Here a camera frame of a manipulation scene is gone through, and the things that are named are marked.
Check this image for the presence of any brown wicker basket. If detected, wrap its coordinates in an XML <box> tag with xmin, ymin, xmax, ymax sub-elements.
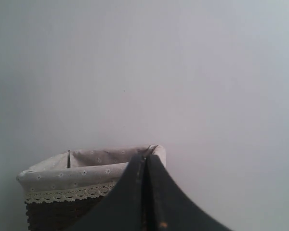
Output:
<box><xmin>26</xmin><ymin>196</ymin><xmax>104</xmax><ymax>231</ymax></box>

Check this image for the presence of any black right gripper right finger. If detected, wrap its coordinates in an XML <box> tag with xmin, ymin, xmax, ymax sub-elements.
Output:
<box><xmin>145</xmin><ymin>155</ymin><xmax>230</xmax><ymax>231</ymax></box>

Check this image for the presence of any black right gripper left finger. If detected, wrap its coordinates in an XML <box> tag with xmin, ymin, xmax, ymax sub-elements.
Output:
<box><xmin>67</xmin><ymin>155</ymin><xmax>146</xmax><ymax>231</ymax></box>

